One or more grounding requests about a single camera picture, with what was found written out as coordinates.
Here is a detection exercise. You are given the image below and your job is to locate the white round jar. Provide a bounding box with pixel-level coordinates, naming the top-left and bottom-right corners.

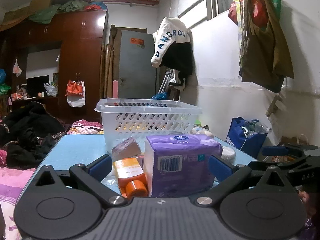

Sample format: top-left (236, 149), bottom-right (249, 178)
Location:
top-left (221, 146), bottom-right (236, 163)

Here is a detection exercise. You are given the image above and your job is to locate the brown hanging tote bag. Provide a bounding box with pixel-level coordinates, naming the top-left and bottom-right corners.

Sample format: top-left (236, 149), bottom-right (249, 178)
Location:
top-left (239, 0), bottom-right (294, 93)

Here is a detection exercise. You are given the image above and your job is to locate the small purple-brown box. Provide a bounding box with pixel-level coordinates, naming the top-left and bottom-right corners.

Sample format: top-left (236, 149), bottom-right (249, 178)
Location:
top-left (111, 137), bottom-right (141, 162)

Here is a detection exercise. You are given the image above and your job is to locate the blue shopping bag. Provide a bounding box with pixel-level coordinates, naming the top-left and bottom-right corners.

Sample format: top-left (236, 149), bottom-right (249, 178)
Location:
top-left (226, 117), bottom-right (267, 158)

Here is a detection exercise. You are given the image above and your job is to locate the orange and white hanging bag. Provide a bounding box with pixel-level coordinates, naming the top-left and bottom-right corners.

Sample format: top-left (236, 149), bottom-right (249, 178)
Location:
top-left (65, 80), bottom-right (86, 108)

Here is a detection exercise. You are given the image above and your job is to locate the green cloth on wardrobe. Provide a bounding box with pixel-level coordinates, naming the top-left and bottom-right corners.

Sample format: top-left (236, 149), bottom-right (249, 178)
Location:
top-left (28, 1), bottom-right (89, 24)

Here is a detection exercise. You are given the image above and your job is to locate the black clothes pile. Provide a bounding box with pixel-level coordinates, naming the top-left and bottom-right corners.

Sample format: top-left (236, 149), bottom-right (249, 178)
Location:
top-left (1, 101), bottom-right (66, 170)

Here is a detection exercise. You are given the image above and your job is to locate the white hoodie with blue letters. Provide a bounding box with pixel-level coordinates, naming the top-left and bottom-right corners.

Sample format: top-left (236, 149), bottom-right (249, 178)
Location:
top-left (151, 17), bottom-right (190, 68)

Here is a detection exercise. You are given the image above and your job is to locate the purple sanitary pad pack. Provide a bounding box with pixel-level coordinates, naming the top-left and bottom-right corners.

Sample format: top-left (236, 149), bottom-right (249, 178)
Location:
top-left (143, 134), bottom-right (223, 198)

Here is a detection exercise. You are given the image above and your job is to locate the blue plastic bag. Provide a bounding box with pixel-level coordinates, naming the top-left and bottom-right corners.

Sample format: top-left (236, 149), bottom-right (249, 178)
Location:
top-left (151, 92), bottom-right (168, 100)

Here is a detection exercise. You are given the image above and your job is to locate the clear plastic lattice basket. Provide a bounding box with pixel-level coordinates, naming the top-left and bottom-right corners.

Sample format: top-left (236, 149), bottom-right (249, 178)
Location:
top-left (95, 99), bottom-right (202, 152)

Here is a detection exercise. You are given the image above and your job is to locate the grey metal door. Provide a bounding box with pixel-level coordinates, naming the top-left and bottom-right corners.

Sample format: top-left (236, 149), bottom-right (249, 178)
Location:
top-left (118, 30), bottom-right (157, 99)

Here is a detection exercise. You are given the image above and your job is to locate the black hanging garment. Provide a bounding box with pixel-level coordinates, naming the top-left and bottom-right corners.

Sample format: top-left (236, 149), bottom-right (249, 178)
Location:
top-left (161, 42), bottom-right (194, 91)

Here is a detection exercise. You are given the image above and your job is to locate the red hanging bag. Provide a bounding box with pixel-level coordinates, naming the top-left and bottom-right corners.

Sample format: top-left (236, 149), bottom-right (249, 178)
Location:
top-left (228, 0), bottom-right (268, 28)

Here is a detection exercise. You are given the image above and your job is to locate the dark red wooden wardrobe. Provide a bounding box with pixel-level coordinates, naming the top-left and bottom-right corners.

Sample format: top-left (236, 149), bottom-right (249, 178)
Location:
top-left (1, 10), bottom-right (108, 123)

